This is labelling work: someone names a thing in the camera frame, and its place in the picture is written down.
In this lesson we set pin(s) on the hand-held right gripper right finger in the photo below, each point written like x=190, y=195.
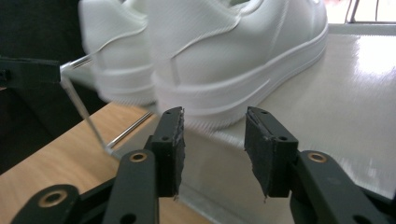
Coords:
x=269, y=155

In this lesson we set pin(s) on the white sneaker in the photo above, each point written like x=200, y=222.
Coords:
x=118, y=46
x=224, y=59

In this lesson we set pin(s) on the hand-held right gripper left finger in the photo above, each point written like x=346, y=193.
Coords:
x=168, y=152

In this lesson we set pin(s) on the two-tier metal shoe rack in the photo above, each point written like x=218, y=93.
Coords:
x=336, y=109

